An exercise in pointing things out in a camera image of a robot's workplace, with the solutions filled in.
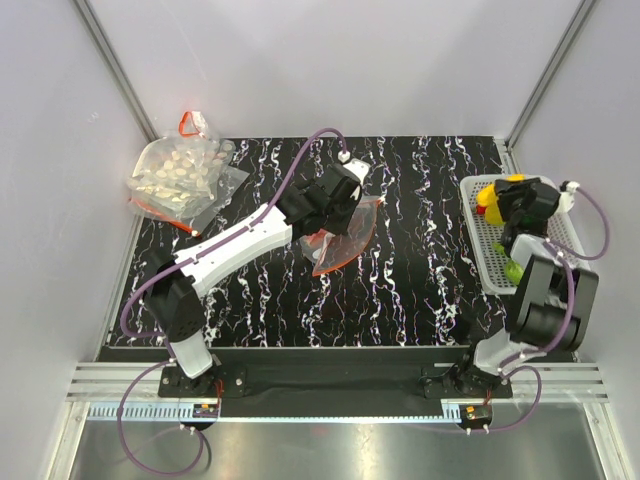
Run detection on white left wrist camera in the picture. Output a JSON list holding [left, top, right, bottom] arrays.
[[338, 151, 371, 186]]

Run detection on orange bag loop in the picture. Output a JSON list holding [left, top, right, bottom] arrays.
[[178, 111, 208, 138]]

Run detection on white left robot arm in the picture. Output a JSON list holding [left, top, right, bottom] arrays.
[[143, 160, 370, 396]]

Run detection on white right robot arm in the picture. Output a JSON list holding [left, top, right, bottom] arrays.
[[444, 174, 599, 397]]

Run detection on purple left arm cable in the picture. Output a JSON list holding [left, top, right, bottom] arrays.
[[115, 127, 351, 474]]

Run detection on green grapes bunch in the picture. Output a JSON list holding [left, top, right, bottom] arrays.
[[492, 242, 511, 259]]

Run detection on pile of spare bags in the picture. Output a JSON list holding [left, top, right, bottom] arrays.
[[126, 137, 248, 236]]

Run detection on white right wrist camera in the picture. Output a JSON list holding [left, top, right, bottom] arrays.
[[556, 180, 580, 214]]

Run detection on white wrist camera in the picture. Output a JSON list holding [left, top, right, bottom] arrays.
[[338, 151, 371, 186], [556, 180, 580, 214]]

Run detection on watermelon slice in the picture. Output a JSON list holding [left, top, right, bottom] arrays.
[[304, 230, 333, 261]]

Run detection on yellow starfruit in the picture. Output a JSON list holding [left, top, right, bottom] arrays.
[[484, 204, 505, 226]]

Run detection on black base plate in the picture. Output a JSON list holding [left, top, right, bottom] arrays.
[[158, 347, 510, 399]]

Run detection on green cabbage ball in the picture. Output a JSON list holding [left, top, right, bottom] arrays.
[[504, 260, 524, 286]]

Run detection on white plastic basket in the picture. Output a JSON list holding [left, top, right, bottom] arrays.
[[460, 175, 596, 296]]

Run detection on yellow orange mango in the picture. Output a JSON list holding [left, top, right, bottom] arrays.
[[476, 174, 525, 208]]

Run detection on clear orange-zip bag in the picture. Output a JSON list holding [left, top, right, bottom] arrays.
[[299, 196, 385, 277]]

